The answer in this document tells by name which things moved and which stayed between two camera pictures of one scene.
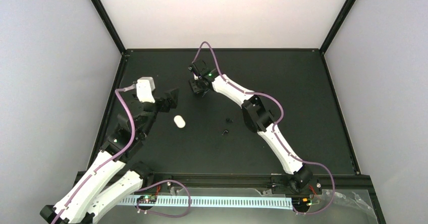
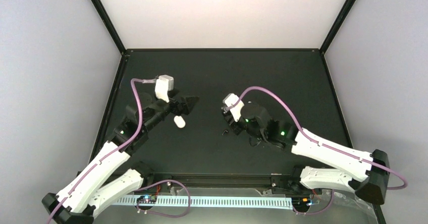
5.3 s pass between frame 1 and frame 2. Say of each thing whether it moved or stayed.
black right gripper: moved
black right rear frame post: stayed
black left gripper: moved
